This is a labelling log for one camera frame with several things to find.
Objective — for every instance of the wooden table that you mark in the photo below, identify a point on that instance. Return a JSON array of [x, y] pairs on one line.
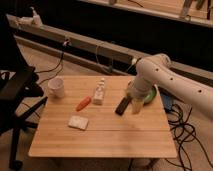
[[144, 135]]

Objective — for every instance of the white bottle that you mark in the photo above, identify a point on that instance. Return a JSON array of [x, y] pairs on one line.
[[99, 92]]

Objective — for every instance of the green ceramic bowl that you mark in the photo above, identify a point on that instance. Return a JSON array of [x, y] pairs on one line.
[[151, 95]]

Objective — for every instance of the white mug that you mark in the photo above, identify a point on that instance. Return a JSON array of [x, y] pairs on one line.
[[56, 87]]

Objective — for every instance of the black office chair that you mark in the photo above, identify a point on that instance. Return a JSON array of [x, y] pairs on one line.
[[17, 81]]

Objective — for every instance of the blue box on floor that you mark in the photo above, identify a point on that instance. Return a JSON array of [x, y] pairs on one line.
[[167, 102]]

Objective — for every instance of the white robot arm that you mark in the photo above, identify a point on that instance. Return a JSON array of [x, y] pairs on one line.
[[155, 70]]

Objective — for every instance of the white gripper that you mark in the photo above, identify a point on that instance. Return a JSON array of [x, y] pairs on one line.
[[137, 92]]

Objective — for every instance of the orange carrot toy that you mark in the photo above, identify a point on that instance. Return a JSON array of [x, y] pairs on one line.
[[83, 103]]

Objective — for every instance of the white sponge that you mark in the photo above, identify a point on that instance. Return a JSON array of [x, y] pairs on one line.
[[78, 122]]

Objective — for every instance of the white clamp on rail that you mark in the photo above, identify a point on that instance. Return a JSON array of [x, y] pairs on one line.
[[35, 19]]

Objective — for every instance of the black rectangular block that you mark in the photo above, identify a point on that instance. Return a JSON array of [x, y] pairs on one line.
[[122, 106]]

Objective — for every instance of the long metal rail beam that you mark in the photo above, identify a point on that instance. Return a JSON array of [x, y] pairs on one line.
[[105, 49]]

